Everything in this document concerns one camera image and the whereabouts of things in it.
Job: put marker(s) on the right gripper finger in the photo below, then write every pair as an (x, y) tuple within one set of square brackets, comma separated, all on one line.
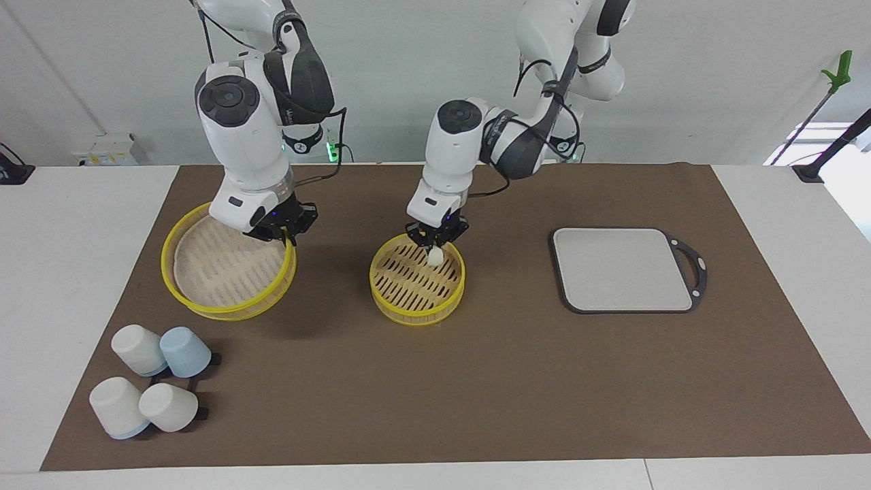
[(291, 237)]

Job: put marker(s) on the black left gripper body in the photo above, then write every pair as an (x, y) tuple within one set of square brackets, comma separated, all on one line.
[(437, 231)]

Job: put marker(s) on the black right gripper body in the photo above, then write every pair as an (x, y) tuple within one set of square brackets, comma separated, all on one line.
[(286, 216)]

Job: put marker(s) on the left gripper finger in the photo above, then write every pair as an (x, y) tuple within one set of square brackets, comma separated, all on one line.
[(422, 241), (442, 241)]

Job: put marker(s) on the white steamed bun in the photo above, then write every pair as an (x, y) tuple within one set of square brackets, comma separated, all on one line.
[(435, 256)]

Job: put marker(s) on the yellow bamboo steamer lid tier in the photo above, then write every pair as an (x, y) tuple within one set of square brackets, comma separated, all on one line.
[(218, 272)]

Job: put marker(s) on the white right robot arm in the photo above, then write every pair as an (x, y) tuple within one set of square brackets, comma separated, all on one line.
[(248, 136)]

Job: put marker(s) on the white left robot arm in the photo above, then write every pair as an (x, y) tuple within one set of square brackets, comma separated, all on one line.
[(456, 156)]

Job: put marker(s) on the yellow bamboo steamer base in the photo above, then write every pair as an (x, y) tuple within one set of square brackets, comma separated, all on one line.
[(412, 289)]

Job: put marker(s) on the brown table mat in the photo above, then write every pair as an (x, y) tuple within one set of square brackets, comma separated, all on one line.
[(408, 395)]

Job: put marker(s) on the light blue cup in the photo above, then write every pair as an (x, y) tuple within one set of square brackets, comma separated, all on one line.
[(185, 352)]

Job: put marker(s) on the grey cutting board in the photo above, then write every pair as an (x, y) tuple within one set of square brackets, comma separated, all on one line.
[(619, 269)]

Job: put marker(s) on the plain white cup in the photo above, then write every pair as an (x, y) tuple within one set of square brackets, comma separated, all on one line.
[(167, 407), (136, 347)]

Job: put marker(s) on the white cup with blue rim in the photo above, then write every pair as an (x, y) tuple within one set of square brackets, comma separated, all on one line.
[(117, 407)]

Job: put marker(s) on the black table clamp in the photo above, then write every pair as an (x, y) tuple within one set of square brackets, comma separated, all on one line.
[(13, 171)]

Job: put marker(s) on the green tipped pole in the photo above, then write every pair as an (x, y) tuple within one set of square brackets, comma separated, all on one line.
[(841, 71)]

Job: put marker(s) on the white wall power box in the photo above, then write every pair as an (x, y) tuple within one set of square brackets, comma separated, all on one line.
[(105, 150)]

